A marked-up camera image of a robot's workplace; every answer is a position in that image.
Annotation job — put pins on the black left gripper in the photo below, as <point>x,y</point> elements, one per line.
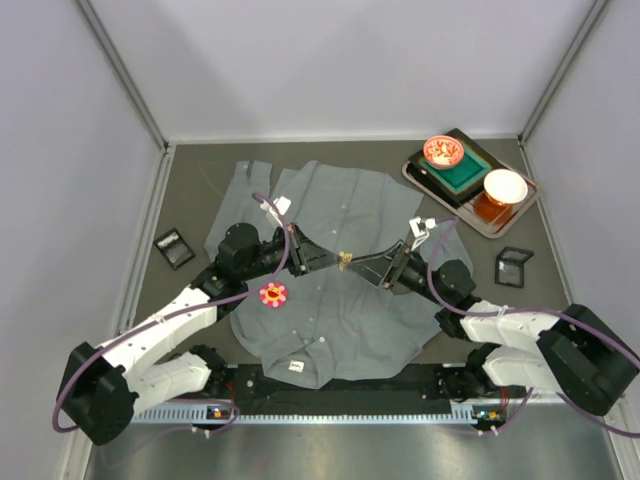
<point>299,255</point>

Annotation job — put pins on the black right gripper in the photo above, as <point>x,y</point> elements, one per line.
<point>393,266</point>

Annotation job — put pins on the gold leaf brooch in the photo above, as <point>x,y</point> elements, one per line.
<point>345,259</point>

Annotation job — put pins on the grey button-up shirt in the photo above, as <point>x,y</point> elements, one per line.
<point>333,325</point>

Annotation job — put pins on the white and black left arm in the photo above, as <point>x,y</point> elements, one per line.
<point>103,387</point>

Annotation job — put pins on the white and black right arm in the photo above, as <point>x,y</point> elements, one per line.
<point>572,352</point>

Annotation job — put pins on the black rectangular tray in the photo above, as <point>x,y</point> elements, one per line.
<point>428,179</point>

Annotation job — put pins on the brown plastic tray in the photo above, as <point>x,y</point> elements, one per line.
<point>466,212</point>

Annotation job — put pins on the amber glass dish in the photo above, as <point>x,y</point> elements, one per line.
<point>491,211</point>

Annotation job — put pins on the red patterned bowl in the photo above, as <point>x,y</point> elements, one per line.
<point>443,152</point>

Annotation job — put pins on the black right jewellery box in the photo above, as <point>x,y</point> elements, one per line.
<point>510,266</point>

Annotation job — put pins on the black jewellery box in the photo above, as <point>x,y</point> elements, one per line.
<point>510,266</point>
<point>174,249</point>

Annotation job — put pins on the green square dish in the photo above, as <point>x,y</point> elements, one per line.
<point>465,176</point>

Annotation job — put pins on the white and orange cup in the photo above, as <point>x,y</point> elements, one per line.
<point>505,186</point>

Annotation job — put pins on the black left jewellery box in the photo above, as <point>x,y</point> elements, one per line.
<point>174,249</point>

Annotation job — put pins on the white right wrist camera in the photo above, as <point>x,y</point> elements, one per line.
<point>420,230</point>

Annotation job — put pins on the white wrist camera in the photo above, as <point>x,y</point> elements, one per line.
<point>420,230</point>
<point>275,210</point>

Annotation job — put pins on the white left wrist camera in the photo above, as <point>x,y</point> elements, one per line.
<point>275,210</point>

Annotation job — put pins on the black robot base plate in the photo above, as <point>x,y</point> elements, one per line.
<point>417,389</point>

